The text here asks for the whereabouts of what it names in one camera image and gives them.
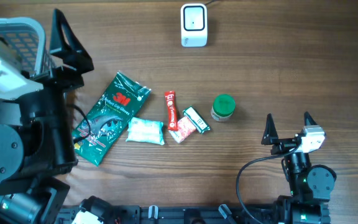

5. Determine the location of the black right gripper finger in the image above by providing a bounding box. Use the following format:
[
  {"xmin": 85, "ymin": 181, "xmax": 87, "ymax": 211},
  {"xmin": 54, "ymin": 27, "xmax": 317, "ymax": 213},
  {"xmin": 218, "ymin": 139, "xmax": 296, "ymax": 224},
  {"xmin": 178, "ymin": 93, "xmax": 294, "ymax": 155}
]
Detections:
[
  {"xmin": 261, "ymin": 113, "xmax": 278, "ymax": 145},
  {"xmin": 304, "ymin": 111, "xmax": 317, "ymax": 126}
]

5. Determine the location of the green lid jar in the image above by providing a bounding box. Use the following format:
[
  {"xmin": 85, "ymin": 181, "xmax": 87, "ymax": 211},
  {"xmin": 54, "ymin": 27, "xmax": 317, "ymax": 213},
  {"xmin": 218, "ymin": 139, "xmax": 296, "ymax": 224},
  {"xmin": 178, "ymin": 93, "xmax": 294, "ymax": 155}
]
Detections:
[{"xmin": 211, "ymin": 94, "xmax": 236, "ymax": 122}]

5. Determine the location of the green 3M gloves packet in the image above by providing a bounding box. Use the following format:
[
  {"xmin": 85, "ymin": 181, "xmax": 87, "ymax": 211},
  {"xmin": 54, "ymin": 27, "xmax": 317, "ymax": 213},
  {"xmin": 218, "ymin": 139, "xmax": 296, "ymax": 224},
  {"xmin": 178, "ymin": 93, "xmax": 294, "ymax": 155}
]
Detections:
[{"xmin": 72, "ymin": 72, "xmax": 151, "ymax": 166}]

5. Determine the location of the red white small box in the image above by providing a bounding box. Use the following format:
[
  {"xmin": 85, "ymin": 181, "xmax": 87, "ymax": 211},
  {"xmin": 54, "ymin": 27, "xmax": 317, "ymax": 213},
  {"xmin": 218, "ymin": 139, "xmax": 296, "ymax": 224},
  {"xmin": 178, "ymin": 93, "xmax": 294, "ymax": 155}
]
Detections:
[{"xmin": 169, "ymin": 116, "xmax": 196, "ymax": 143}]

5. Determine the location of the red coffee stick sachet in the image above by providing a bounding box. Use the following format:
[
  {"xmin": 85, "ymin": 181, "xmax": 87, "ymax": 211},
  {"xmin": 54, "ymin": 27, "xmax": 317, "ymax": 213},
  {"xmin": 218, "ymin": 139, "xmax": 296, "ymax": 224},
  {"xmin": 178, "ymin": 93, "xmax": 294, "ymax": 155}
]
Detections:
[{"xmin": 165, "ymin": 91, "xmax": 178, "ymax": 131}]

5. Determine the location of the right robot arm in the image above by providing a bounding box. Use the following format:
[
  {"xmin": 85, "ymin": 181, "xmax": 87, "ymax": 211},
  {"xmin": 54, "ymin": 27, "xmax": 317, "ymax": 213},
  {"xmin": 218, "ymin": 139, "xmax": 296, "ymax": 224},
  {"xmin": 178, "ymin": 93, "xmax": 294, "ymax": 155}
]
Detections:
[{"xmin": 261, "ymin": 112, "xmax": 337, "ymax": 224}]

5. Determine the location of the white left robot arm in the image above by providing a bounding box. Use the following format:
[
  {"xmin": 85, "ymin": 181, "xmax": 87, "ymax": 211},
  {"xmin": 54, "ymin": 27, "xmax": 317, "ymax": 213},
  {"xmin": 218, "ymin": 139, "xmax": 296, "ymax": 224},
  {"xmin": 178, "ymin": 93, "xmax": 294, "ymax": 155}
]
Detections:
[{"xmin": 0, "ymin": 9, "xmax": 94, "ymax": 223}]

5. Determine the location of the white barcode scanner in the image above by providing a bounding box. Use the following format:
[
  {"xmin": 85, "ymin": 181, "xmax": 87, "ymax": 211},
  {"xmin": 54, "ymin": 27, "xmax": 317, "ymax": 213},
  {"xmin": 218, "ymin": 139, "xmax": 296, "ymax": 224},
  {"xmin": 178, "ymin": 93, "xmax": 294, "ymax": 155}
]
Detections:
[{"xmin": 180, "ymin": 3, "xmax": 208, "ymax": 47}]

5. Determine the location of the grey plastic shopping basket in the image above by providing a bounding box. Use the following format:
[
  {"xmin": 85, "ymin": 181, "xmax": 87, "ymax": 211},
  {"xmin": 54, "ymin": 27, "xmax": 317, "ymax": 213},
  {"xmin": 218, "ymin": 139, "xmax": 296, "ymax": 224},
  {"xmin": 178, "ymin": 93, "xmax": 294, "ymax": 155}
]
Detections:
[{"xmin": 0, "ymin": 17, "xmax": 55, "ymax": 75}]

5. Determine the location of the teal tissue pack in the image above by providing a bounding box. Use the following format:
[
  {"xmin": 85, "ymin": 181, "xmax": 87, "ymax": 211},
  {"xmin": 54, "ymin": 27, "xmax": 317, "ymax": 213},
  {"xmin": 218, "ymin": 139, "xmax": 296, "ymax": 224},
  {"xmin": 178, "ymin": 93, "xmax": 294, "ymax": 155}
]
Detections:
[{"xmin": 126, "ymin": 117, "xmax": 165, "ymax": 146}]

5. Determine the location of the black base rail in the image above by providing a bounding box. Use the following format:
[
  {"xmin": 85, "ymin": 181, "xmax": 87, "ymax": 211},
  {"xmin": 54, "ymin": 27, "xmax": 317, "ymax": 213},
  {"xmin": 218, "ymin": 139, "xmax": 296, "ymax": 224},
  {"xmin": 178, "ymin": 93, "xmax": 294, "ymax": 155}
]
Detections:
[{"xmin": 55, "ymin": 204, "xmax": 278, "ymax": 224}]

